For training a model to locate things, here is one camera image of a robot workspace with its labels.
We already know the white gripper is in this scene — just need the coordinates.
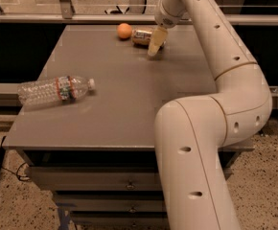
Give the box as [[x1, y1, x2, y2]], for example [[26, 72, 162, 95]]
[[148, 0, 189, 57]]

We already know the orange soda can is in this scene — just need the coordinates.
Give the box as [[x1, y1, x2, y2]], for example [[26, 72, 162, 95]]
[[131, 28, 153, 46]]

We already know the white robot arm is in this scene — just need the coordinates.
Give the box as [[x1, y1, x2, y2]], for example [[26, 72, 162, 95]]
[[148, 0, 272, 230]]

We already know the orange fruit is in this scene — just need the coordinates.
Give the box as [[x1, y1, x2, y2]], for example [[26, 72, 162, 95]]
[[117, 23, 132, 39]]

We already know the clear plastic water bottle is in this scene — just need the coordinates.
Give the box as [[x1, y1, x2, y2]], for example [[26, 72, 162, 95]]
[[17, 76, 96, 105]]

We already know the grey drawer cabinet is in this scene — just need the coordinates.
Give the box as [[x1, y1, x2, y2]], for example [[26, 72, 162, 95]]
[[2, 24, 254, 229]]

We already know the top grey drawer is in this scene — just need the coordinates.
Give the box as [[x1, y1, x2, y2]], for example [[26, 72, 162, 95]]
[[26, 167, 162, 191]]

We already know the grey drawer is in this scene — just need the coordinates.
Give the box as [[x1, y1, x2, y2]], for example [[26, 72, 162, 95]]
[[54, 192, 166, 213], [26, 167, 162, 191], [70, 212, 169, 227]]

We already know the middle grey drawer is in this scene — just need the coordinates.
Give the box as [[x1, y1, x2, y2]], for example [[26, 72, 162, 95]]
[[54, 192, 166, 213]]

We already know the bottom grey drawer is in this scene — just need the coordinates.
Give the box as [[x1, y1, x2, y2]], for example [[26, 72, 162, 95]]
[[70, 212, 169, 227]]

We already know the metal railing frame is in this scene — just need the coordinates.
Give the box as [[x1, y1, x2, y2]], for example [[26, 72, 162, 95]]
[[0, 0, 278, 25]]

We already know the black floor cable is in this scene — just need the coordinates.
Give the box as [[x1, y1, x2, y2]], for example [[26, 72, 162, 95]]
[[0, 152, 32, 182]]

